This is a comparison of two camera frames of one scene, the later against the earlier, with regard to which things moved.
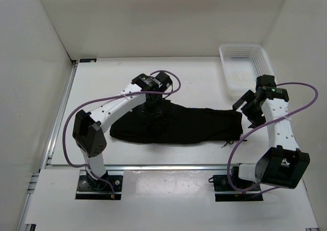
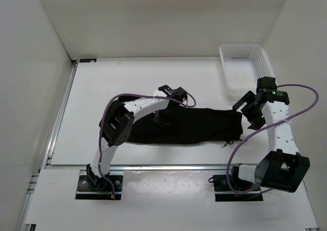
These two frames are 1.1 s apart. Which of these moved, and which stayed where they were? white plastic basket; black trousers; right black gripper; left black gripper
Moved: left black gripper
Stayed: white plastic basket; black trousers; right black gripper
